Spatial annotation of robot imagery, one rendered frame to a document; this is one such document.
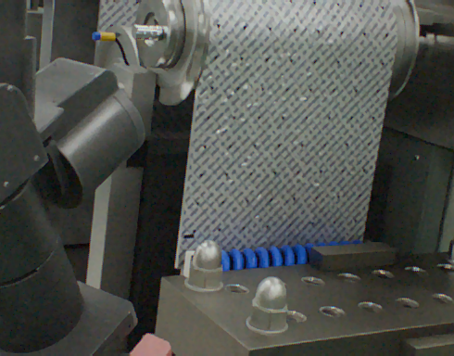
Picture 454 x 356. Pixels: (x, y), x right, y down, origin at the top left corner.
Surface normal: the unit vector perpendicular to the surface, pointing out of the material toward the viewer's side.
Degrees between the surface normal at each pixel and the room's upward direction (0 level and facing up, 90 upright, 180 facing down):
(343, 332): 0
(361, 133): 90
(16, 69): 90
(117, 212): 90
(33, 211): 85
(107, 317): 29
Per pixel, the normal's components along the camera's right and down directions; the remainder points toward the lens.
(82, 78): -0.12, -0.81
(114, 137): 0.77, 0.09
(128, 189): 0.51, 0.29
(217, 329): -0.85, 0.03
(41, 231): 0.90, 0.14
